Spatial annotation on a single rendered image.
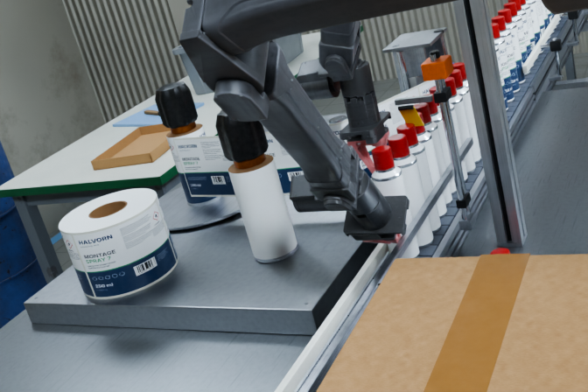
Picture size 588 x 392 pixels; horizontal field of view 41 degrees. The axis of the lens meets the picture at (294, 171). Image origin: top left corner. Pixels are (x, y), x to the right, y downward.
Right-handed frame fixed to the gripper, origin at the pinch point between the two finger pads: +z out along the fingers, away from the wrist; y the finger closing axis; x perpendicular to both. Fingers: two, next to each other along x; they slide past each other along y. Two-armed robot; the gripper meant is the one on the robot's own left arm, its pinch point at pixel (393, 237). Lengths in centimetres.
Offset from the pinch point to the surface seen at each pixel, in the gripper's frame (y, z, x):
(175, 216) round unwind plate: 62, 19, -15
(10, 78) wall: 301, 140, -168
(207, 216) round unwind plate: 52, 18, -14
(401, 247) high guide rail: -4.4, -7.2, 4.9
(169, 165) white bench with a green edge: 105, 64, -56
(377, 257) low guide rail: 2.8, 1.0, 3.2
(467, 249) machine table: -7.9, 17.1, -5.2
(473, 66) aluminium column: -14.0, -9.5, -26.6
